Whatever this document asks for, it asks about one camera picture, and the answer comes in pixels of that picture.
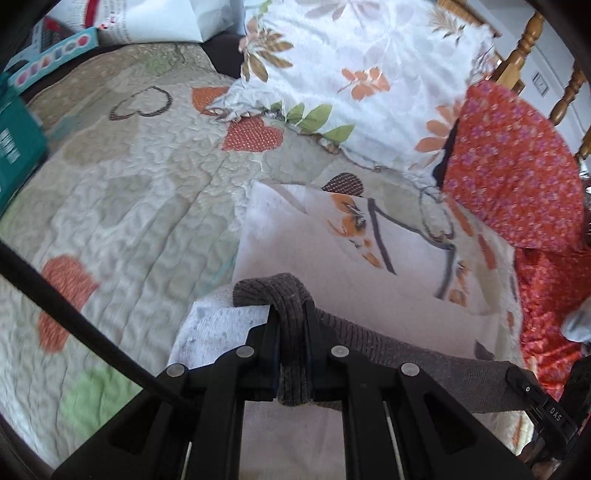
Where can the light blue dotted box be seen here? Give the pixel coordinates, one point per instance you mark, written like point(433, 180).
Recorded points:
point(46, 57)

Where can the white floral pillow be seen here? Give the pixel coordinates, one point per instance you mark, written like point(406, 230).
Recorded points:
point(369, 69)

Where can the heart pattern quilt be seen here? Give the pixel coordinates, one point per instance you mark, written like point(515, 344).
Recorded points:
point(138, 194)

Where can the white speckled cloth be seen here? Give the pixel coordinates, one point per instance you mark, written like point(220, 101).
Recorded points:
point(217, 327)

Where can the white cloth with orange print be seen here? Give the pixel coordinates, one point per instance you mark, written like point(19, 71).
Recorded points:
point(323, 258)

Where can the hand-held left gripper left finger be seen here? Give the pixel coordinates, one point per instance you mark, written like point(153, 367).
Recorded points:
point(275, 355)

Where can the white paper bag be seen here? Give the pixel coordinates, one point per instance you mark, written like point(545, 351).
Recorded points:
point(157, 21)

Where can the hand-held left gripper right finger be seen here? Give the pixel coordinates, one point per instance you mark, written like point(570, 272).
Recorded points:
point(308, 350)

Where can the red floral cloth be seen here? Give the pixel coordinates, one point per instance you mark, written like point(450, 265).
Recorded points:
point(512, 175)

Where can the grey ribbed sock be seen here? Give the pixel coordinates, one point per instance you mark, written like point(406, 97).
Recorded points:
point(415, 364)

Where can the wooden bed headboard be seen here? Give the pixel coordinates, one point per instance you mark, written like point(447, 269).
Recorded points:
point(528, 46)

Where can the teal box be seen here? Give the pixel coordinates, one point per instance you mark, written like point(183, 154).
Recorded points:
point(14, 138)

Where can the wall light switch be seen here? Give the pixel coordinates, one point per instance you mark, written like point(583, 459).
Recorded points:
point(540, 85)

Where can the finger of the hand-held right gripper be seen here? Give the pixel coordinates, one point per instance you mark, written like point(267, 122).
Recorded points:
point(538, 401)

